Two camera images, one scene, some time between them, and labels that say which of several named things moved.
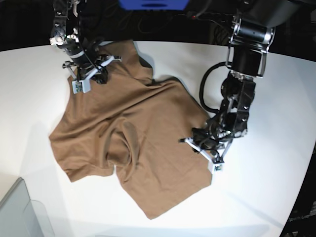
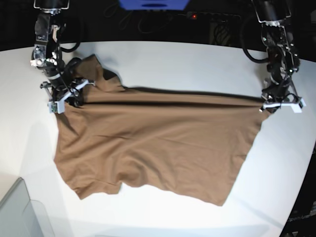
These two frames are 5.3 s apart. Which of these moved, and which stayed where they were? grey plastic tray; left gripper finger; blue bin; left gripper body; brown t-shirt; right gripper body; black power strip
Moved: brown t-shirt; left gripper body; right gripper body; left gripper finger
Stayed: blue bin; black power strip; grey plastic tray
